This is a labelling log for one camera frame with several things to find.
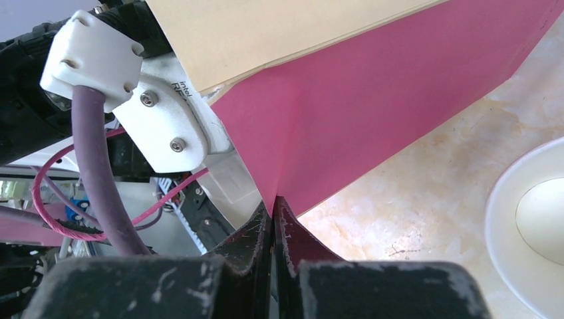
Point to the stack of paper cups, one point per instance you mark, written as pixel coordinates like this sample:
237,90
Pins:
524,228

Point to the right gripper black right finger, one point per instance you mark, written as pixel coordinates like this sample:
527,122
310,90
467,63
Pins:
314,282

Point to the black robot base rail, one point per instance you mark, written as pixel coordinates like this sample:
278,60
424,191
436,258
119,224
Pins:
190,225

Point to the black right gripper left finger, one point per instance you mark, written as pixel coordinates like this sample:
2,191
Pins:
230,281

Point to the kraft pink paper bag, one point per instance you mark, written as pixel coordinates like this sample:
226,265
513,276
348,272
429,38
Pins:
312,94

